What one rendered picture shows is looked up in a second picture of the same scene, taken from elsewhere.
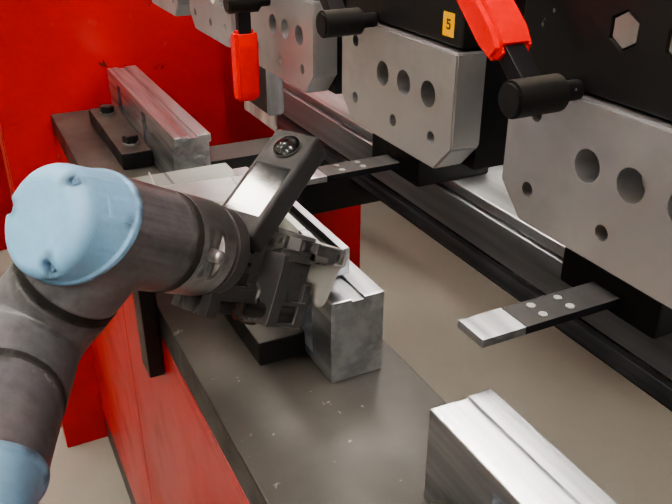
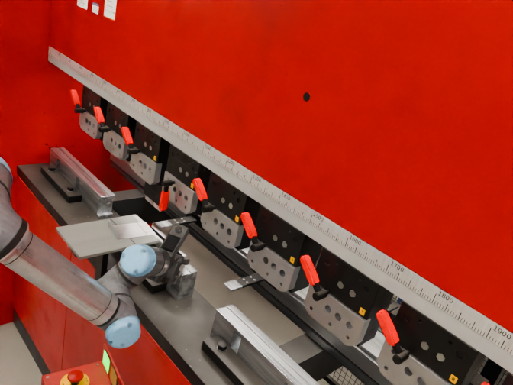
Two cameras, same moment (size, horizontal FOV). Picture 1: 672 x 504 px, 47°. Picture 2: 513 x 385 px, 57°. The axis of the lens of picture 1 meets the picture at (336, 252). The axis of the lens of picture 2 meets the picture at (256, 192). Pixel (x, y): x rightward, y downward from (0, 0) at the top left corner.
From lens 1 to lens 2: 0.76 m
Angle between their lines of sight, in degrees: 20
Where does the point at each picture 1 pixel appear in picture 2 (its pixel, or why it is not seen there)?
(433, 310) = not seen: hidden behind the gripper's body
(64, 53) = (29, 138)
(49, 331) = (127, 288)
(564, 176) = (260, 260)
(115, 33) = (54, 131)
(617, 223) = (270, 273)
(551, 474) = (249, 326)
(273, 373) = (156, 296)
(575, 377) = (243, 295)
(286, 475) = (169, 329)
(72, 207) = (144, 258)
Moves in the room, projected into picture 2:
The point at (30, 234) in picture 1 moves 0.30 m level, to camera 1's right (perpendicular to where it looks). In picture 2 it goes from (130, 263) to (250, 268)
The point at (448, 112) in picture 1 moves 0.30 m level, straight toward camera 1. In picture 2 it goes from (234, 237) to (246, 314)
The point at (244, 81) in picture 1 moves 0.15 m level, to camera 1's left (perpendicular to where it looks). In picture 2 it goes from (163, 205) to (110, 201)
